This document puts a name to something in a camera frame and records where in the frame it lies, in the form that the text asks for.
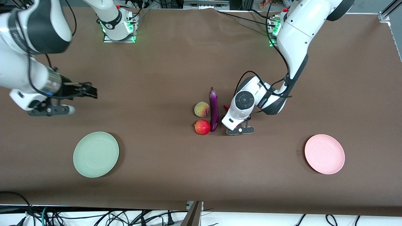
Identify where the long purple eggplant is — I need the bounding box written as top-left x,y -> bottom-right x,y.
209,87 -> 220,132

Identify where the black floor cable bundle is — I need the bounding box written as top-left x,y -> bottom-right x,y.
47,209 -> 217,226

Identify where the black table cable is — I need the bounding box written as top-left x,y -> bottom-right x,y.
217,9 -> 277,27

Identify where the aluminium extrusion rail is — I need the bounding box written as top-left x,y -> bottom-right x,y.
381,0 -> 402,20

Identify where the pale green plate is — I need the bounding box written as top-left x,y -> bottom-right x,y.
73,132 -> 120,178

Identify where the red chili pepper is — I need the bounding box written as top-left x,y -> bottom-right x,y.
223,105 -> 241,130

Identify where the aluminium frame bar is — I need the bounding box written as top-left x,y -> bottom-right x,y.
183,0 -> 230,10

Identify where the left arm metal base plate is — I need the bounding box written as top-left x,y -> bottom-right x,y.
269,16 -> 283,47

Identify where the black floor cable loop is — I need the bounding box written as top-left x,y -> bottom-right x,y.
0,191 -> 36,226

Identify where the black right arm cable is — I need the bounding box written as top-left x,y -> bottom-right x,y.
27,0 -> 78,101

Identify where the brown table cover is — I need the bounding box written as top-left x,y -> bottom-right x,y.
0,6 -> 402,217

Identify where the grey metal post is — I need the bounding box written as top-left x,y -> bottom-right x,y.
181,201 -> 204,226

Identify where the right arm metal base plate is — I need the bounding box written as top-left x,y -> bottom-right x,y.
103,14 -> 139,43

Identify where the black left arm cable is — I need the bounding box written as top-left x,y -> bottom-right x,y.
234,0 -> 293,98

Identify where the red apple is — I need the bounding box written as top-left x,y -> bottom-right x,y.
193,119 -> 211,136

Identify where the pink plate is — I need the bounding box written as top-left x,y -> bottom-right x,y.
304,134 -> 345,175

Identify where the yellow-pink peach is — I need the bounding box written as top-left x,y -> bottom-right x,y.
194,101 -> 210,118

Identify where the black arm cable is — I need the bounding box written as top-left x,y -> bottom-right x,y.
27,0 -> 78,101
234,0 -> 293,98

